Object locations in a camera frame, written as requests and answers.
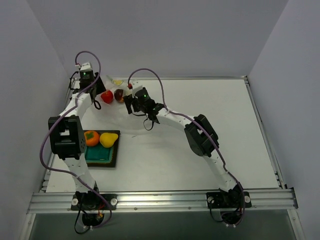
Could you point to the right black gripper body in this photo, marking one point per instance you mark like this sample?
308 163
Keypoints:
128 104

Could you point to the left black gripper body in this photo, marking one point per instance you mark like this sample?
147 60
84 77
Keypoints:
100 83

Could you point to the translucent white plastic bag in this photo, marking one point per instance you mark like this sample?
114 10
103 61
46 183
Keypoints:
116 83

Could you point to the red fake apple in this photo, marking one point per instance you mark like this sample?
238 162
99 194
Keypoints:
107 97

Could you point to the dark brown fake fruit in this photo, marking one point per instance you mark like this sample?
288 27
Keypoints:
119 95

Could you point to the yellow fake pear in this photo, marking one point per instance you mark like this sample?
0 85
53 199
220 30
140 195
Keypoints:
108 139

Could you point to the orange fake persimmon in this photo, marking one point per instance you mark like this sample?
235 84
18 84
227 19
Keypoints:
92 138

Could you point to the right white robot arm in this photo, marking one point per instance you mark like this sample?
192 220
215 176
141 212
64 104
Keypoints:
200 135

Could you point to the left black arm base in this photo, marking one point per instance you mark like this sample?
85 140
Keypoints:
94 211

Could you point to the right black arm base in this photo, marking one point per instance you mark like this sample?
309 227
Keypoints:
227 207

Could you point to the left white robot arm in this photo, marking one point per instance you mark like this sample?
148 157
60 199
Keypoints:
67 137

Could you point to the square teal ceramic plate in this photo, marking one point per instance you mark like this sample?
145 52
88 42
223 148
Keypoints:
99 156

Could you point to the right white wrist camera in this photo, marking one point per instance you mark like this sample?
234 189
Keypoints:
134 86

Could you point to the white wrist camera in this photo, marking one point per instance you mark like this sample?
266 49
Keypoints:
134 86
85 67

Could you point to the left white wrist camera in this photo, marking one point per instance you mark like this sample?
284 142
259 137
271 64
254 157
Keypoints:
85 67

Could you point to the aluminium front rail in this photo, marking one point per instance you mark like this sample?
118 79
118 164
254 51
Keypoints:
163 201

